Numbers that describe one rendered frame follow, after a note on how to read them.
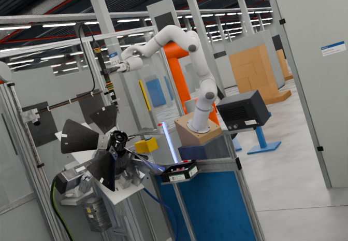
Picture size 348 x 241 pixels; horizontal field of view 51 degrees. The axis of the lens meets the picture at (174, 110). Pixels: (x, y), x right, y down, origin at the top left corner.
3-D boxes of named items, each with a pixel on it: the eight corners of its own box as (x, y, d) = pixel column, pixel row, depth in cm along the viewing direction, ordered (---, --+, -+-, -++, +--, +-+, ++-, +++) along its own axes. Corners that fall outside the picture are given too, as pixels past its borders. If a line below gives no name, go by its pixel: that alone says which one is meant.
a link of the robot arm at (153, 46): (147, 26, 248) (116, 54, 259) (159, 45, 245) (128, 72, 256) (153, 28, 256) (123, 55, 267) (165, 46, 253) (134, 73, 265)
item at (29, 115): (22, 124, 253) (18, 112, 253) (27, 123, 260) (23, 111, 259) (35, 120, 251) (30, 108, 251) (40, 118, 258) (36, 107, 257)
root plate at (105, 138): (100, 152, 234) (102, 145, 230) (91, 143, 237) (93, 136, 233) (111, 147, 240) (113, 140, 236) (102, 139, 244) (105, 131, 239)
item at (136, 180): (137, 187, 246) (129, 181, 247) (142, 181, 251) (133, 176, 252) (140, 179, 241) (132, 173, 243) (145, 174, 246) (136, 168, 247)
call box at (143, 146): (138, 155, 297) (133, 143, 296) (146, 151, 304) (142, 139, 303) (150, 154, 285) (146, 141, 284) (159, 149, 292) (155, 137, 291)
